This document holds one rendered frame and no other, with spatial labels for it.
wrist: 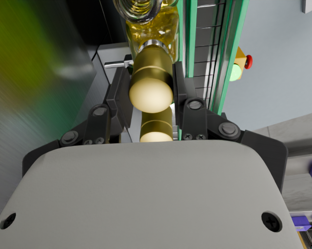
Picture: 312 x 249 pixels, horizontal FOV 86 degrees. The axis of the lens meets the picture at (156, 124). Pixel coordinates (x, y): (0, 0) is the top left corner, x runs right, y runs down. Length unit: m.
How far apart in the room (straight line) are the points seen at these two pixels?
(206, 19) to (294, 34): 0.53
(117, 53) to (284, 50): 0.68
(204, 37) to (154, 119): 0.28
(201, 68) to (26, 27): 0.35
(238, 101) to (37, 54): 0.90
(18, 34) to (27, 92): 0.05
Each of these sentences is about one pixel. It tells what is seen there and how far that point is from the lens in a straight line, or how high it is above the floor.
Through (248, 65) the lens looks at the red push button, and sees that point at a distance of 0.58.
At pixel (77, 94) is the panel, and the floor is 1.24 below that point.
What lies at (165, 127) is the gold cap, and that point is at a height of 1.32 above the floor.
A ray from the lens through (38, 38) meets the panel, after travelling 0.24.
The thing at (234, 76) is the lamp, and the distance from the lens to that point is 0.52.
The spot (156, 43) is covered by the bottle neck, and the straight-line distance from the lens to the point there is 0.17.
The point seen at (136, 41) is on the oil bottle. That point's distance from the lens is 0.18.
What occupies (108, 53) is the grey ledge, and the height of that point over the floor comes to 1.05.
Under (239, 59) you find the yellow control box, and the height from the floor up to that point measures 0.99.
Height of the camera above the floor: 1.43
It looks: 41 degrees down
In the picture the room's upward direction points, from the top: 178 degrees counter-clockwise
